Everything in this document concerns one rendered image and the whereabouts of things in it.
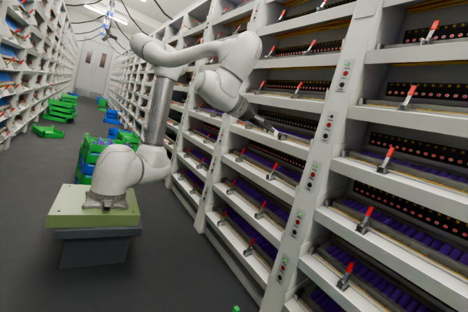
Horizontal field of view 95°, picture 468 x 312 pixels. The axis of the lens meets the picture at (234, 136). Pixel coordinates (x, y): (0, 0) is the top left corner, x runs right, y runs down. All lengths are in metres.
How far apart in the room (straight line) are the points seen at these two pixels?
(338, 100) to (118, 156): 0.96
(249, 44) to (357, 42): 0.41
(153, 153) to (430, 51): 1.16
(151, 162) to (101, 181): 0.24
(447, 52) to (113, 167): 1.23
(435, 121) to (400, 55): 0.24
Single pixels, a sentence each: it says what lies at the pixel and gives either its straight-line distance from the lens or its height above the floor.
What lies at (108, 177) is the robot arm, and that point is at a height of 0.40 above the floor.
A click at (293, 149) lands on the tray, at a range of 0.97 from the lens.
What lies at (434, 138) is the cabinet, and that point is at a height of 0.92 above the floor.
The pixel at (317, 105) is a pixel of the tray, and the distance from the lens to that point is 0.95.
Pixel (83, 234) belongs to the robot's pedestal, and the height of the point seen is 0.18.
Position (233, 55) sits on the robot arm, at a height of 1.00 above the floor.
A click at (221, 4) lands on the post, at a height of 1.71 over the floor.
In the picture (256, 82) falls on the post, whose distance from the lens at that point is 1.45.
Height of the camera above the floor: 0.80
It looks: 5 degrees down
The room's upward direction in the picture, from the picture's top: 16 degrees clockwise
